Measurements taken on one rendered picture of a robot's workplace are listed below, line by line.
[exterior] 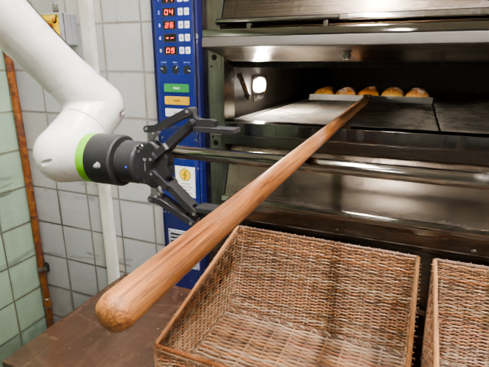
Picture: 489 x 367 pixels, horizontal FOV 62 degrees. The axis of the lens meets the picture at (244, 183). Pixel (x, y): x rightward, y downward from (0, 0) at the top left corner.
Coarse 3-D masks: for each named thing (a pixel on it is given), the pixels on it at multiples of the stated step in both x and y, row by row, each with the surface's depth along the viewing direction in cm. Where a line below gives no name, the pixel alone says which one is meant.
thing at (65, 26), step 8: (48, 16) 132; (56, 16) 131; (64, 16) 133; (72, 16) 136; (56, 24) 132; (64, 24) 133; (72, 24) 136; (64, 32) 133; (72, 32) 136; (72, 40) 137
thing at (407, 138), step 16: (240, 128) 125; (256, 128) 123; (272, 128) 121; (288, 128) 119; (304, 128) 117; (320, 128) 115; (352, 128) 113; (368, 128) 113; (384, 128) 113; (384, 144) 110; (400, 144) 108; (416, 144) 106; (432, 144) 105; (448, 144) 103; (464, 144) 102; (480, 144) 101
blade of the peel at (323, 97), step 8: (312, 96) 197; (320, 96) 195; (328, 96) 194; (336, 96) 192; (344, 96) 191; (352, 96) 190; (360, 96) 188; (376, 96) 186; (384, 96) 185; (392, 96) 183; (400, 96) 182
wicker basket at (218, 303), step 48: (240, 240) 130; (288, 240) 124; (192, 288) 108; (240, 288) 131; (288, 288) 125; (336, 288) 119; (384, 288) 113; (192, 336) 110; (240, 336) 118; (288, 336) 118; (336, 336) 118; (384, 336) 114
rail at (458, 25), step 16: (208, 32) 105; (224, 32) 104; (240, 32) 102; (256, 32) 100; (272, 32) 99; (288, 32) 97; (304, 32) 96; (320, 32) 95; (336, 32) 93; (352, 32) 92; (368, 32) 91; (384, 32) 90; (400, 32) 88
